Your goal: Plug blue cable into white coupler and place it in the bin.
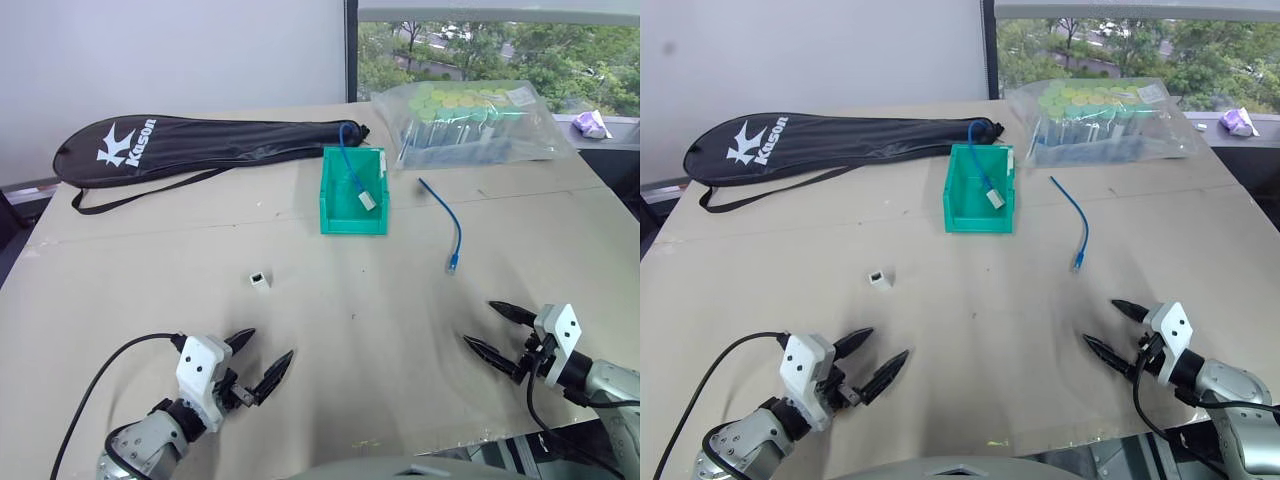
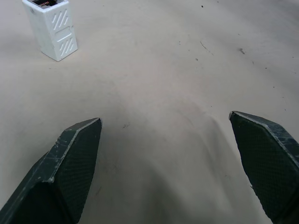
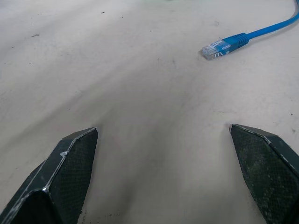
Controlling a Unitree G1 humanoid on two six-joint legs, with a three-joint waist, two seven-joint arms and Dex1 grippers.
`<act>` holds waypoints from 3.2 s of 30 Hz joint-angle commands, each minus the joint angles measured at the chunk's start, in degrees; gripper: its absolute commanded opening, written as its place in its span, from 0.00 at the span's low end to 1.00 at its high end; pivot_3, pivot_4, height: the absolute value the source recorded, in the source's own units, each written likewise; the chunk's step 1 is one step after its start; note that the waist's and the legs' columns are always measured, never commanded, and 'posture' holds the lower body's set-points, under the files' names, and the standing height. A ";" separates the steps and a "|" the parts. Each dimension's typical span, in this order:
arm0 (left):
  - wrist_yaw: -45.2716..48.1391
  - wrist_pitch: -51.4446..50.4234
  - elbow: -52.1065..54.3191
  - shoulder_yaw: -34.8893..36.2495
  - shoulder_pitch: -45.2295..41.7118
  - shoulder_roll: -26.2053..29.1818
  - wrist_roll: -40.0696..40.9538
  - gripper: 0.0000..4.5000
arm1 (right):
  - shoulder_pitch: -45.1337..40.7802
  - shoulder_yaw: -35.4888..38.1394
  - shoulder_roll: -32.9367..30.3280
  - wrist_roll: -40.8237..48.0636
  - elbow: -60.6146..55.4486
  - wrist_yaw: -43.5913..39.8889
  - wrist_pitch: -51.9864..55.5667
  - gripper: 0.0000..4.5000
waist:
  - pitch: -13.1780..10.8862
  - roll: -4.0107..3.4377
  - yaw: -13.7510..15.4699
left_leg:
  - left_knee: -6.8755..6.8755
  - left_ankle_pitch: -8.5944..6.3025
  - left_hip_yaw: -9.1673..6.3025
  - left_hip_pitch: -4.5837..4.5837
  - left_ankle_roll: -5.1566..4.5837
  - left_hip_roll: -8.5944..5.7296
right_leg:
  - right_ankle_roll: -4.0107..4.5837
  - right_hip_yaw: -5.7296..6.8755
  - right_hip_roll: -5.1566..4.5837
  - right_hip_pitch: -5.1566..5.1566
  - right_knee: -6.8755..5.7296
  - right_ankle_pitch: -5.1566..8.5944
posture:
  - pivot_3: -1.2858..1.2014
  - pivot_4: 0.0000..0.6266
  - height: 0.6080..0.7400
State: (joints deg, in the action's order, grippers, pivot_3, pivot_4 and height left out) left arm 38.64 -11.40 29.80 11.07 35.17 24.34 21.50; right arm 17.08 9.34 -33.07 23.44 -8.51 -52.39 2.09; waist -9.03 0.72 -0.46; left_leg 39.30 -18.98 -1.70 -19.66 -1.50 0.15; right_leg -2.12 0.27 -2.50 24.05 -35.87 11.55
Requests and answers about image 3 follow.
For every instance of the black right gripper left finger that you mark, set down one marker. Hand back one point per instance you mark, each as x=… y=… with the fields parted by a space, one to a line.
x=70 y=172

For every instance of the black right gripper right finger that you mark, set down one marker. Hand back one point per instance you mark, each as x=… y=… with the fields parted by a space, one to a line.
x=264 y=168

